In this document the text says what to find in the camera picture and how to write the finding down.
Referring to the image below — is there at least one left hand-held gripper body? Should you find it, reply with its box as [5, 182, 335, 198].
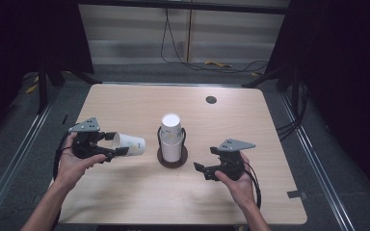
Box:
[67, 116, 114, 161]

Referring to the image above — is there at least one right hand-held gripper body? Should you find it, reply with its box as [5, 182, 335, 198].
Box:
[216, 138, 257, 182]

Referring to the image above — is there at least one white printed cup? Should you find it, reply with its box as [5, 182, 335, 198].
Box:
[111, 131, 146, 158]

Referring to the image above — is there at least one cup holder with wooden base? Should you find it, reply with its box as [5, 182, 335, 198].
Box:
[156, 126, 189, 169]

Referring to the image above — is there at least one stack of white paper cups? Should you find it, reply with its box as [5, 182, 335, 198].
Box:
[159, 112, 184, 164]

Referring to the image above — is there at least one person's right hand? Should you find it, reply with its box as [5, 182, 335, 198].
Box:
[214, 151, 258, 210]

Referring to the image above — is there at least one person's left hand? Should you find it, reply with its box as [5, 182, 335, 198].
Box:
[54, 132, 108, 191]

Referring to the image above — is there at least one black metal stand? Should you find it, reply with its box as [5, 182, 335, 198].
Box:
[37, 62, 94, 116]
[241, 63, 301, 92]

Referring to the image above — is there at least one grey tape piece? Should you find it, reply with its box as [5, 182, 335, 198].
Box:
[286, 190, 308, 200]

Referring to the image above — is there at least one yellow floor tape strip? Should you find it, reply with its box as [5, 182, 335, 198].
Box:
[24, 83, 40, 94]
[204, 60, 233, 69]

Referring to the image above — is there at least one dark curtain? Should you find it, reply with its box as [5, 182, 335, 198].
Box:
[0, 0, 94, 145]
[264, 0, 370, 196]

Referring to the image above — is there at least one black crossbar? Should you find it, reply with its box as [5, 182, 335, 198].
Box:
[76, 0, 291, 15]

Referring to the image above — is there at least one left hand-held gripper black cable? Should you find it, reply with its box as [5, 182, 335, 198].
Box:
[52, 122, 79, 182]

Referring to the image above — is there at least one hand-held gripper black cable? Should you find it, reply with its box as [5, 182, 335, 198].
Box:
[243, 161, 263, 210]
[52, 122, 79, 182]

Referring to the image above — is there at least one right hand-held gripper black cable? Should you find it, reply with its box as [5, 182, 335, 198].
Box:
[243, 161, 263, 210]

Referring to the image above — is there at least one bundle of black cables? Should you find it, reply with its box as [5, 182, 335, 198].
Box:
[276, 79, 310, 142]

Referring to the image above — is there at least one metal floor rail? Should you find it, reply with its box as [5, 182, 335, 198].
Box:
[0, 101, 55, 223]
[278, 91, 357, 231]

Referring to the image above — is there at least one long black floor cable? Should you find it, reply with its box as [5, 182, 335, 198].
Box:
[159, 7, 270, 74]

